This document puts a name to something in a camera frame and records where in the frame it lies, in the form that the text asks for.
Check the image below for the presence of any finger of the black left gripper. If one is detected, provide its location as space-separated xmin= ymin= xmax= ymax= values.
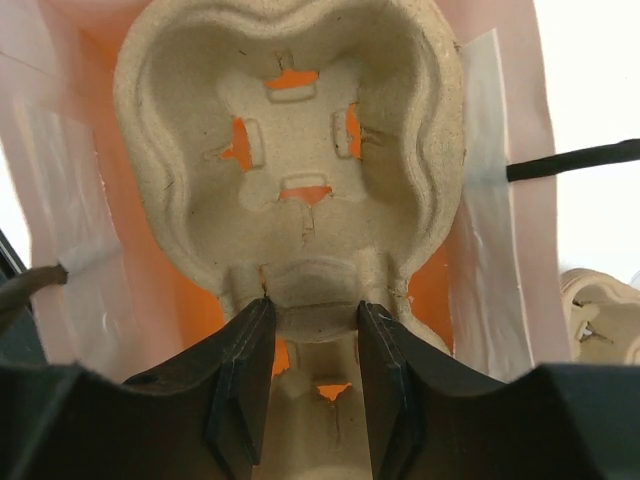
xmin=1 ymin=232 xmax=35 ymax=363

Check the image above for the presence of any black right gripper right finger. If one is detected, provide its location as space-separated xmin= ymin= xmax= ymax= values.
xmin=357 ymin=302 xmax=639 ymax=479

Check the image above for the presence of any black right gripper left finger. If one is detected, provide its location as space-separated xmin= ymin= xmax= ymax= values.
xmin=1 ymin=298 xmax=276 ymax=479

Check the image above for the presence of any orange paper bag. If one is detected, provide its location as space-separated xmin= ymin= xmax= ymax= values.
xmin=1 ymin=1 xmax=570 ymax=380

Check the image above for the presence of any brown cardboard cup carrier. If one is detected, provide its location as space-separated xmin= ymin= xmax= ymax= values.
xmin=113 ymin=1 xmax=465 ymax=479

